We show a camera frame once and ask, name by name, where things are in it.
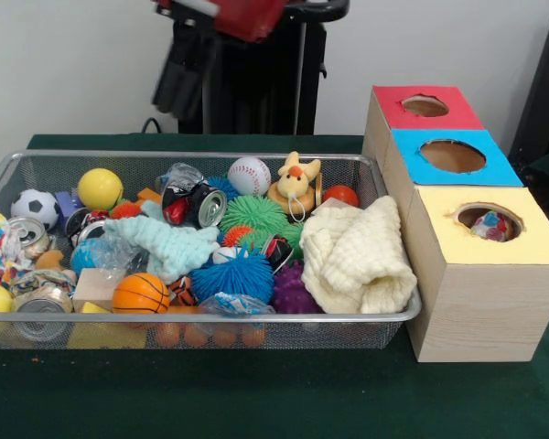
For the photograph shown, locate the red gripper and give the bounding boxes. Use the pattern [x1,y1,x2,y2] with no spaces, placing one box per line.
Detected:
[153,0,288,121]

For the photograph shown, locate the cream muslin cloth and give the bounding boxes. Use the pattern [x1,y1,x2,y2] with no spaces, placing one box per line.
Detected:
[300,195,418,316]

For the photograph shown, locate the silver mesh bin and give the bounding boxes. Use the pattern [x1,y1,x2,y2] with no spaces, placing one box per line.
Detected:
[0,150,423,351]

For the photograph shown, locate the wooden box with three holes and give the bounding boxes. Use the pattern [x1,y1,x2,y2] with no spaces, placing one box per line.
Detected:
[362,84,549,363]

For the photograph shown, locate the white toy baseball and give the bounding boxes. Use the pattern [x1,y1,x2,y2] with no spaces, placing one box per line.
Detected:
[228,156,274,198]

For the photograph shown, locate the yellow ball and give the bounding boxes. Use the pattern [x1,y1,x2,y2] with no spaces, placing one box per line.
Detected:
[77,167,124,211]

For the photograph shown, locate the green spiky puffer ball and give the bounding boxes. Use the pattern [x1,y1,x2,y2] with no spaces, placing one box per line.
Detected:
[219,195,290,234]

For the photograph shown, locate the yellow plush chick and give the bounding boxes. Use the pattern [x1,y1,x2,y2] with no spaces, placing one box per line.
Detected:
[267,151,324,219]

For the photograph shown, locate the light blue muslin cloth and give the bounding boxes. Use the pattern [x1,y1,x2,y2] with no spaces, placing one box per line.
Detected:
[102,199,221,285]

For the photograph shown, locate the black white soccer ball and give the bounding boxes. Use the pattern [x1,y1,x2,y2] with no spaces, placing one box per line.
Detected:
[10,188,62,231]

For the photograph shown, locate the blue spiky puffer ball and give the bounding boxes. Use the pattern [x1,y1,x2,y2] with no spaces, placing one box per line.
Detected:
[189,246,275,305]

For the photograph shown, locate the orange toy basketball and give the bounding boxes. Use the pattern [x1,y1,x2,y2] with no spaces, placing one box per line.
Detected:
[113,273,171,316]

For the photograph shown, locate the dark green table cloth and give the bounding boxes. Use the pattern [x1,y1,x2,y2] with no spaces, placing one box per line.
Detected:
[0,132,549,439]

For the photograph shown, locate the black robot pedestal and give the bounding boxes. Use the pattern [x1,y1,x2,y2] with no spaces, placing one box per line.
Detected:
[157,0,354,135]

